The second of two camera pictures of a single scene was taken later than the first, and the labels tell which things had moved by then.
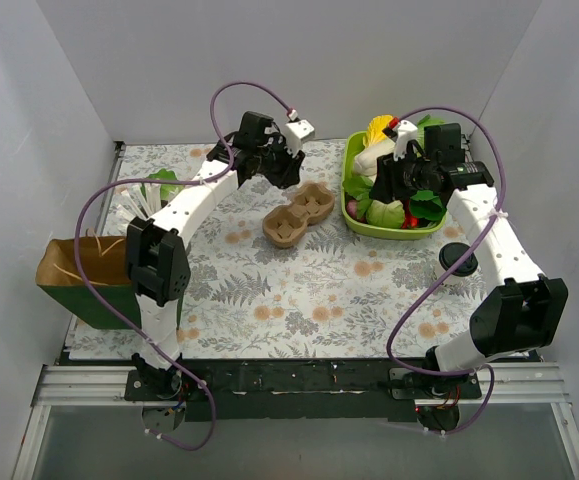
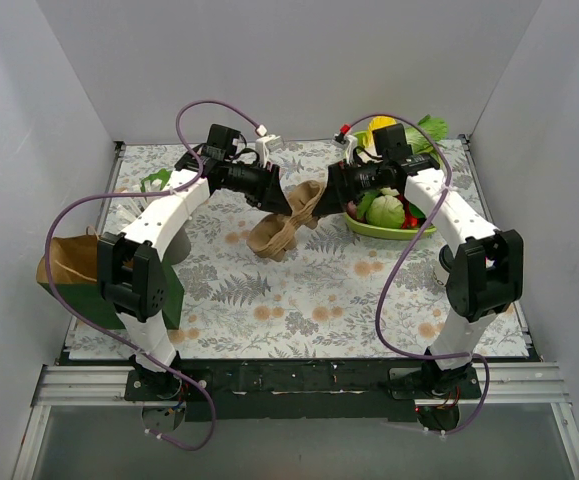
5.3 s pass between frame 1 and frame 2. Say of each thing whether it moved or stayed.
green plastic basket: stayed
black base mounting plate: stayed
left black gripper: moved
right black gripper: moved
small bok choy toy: stayed
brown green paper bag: stayed
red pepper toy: stayed
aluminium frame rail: stayed
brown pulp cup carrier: moved
